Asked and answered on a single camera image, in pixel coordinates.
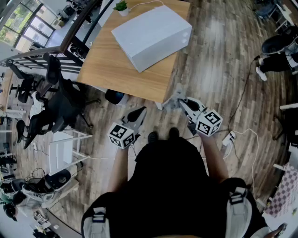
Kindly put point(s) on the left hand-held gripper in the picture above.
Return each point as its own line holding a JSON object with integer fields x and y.
{"x": 121, "y": 136}

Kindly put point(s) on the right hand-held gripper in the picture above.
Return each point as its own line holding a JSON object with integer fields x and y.
{"x": 208, "y": 123}

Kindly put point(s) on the large white box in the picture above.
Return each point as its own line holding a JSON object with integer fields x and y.
{"x": 151, "y": 35}

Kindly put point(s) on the person's left forearm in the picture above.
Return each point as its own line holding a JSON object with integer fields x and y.
{"x": 117, "y": 167}

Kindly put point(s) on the person's right forearm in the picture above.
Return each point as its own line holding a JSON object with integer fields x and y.
{"x": 214, "y": 158}

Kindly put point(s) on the person's left black shoe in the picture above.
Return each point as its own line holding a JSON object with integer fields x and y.
{"x": 153, "y": 138}

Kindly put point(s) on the person's black shoe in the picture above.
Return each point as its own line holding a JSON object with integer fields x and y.
{"x": 153, "y": 138}
{"x": 174, "y": 133}

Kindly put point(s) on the black bin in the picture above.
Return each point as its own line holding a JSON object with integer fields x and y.
{"x": 114, "y": 96}

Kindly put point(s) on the person's right black shoe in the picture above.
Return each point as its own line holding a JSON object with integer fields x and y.
{"x": 174, "y": 133}

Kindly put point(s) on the white power strip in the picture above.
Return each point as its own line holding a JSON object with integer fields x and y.
{"x": 229, "y": 138}

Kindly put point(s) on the large black office chair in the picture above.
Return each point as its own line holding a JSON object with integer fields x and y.
{"x": 62, "y": 100}

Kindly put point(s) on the person's black shirt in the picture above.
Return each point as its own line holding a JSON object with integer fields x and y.
{"x": 167, "y": 186}

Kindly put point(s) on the white garment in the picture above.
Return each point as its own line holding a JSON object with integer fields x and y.
{"x": 37, "y": 104}

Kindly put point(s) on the potted green plant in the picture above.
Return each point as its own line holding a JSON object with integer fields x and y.
{"x": 122, "y": 7}

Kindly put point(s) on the black mesh desk chair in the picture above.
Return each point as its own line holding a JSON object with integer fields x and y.
{"x": 24, "y": 90}

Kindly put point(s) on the pink checkered cloth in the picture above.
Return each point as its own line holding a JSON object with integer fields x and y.
{"x": 284, "y": 193}

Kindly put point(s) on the glass window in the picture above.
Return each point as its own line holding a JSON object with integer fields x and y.
{"x": 14, "y": 23}

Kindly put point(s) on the white frame stool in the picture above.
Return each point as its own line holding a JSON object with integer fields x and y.
{"x": 61, "y": 148}

